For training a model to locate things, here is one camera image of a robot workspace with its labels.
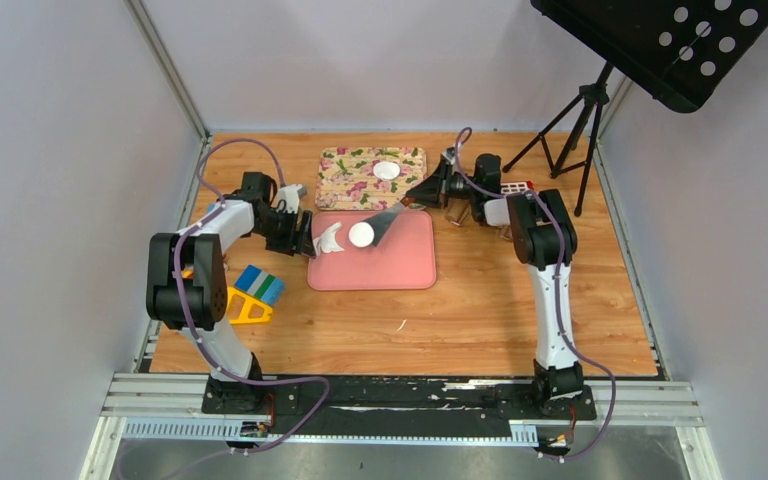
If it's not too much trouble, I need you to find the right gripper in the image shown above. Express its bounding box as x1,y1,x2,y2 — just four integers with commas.
408,161,482,208

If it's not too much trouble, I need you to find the floral cutting mat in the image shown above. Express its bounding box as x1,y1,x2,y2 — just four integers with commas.
314,147,427,211

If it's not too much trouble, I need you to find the pink plastic tray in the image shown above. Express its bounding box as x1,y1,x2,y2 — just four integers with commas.
307,210,437,291

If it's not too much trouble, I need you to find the black music stand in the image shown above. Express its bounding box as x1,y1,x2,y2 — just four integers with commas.
502,0,768,183

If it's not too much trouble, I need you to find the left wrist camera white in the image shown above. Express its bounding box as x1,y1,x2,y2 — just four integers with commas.
275,184,307,213

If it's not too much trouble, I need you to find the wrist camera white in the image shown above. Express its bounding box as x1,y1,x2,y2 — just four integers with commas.
441,147,457,166
275,184,307,213

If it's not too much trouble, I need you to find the wooden double-ended roller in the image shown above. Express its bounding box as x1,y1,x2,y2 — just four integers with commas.
444,200,512,242

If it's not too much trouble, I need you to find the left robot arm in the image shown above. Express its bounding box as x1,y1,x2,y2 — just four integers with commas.
146,172,316,413

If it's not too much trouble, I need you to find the yellow triangular toy block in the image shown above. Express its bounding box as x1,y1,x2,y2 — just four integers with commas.
226,287,274,325

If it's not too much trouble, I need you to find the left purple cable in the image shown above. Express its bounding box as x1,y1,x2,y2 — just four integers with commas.
115,137,332,480

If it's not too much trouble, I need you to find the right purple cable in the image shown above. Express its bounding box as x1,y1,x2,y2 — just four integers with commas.
452,127,618,464

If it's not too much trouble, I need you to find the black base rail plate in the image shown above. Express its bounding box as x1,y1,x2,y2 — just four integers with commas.
200,375,597,438

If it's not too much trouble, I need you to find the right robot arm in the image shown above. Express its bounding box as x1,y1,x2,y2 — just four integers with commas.
406,148,584,418

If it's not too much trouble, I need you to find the purple cable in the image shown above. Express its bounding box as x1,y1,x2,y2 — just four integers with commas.
452,127,618,464
115,137,332,480

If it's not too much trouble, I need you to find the blue green toy brick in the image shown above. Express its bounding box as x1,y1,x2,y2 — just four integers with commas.
232,265,285,306

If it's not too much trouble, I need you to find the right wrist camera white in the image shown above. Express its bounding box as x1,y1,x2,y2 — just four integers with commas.
441,147,457,166

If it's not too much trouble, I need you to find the white dough ball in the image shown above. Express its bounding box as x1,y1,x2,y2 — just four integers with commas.
313,222,345,255

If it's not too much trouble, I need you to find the round cut dough wrapper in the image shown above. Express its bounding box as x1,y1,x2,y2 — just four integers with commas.
348,221,375,248

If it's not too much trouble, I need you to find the flat white dough wrapper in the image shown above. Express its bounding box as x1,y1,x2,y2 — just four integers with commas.
372,161,401,181

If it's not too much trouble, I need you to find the red grid box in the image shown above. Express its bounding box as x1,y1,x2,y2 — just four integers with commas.
500,181,534,196

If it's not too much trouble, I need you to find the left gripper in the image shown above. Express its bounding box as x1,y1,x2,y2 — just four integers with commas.
253,208,317,260

